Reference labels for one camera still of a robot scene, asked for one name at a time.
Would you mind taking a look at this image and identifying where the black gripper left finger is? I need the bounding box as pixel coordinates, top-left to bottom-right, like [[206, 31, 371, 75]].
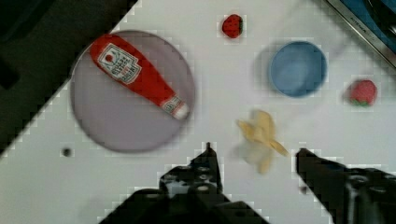
[[99, 145, 270, 224]]

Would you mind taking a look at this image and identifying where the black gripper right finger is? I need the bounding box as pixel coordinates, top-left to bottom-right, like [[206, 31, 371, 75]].
[[296, 148, 396, 224]]

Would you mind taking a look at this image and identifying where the grey round plate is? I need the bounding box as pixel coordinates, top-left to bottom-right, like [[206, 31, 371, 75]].
[[70, 30, 196, 153]]

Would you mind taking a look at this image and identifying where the blue bowl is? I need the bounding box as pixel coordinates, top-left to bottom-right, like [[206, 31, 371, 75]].
[[268, 41, 328, 98]]

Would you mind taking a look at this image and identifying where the peeled yellow toy banana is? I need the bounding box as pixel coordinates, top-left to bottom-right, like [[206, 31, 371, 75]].
[[236, 110, 290, 175]]

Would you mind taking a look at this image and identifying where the dark red toy strawberry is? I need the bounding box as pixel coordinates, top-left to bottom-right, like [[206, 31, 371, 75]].
[[221, 14, 243, 38]]

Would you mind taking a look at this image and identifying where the pink toy strawberry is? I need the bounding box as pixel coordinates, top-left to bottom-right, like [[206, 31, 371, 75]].
[[349, 79, 377, 106]]

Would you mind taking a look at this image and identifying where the silver toaster oven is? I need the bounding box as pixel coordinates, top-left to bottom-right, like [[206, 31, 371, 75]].
[[323, 0, 396, 68]]

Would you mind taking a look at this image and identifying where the red ketchup bottle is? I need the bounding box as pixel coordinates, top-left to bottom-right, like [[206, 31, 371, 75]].
[[90, 35, 190, 119]]

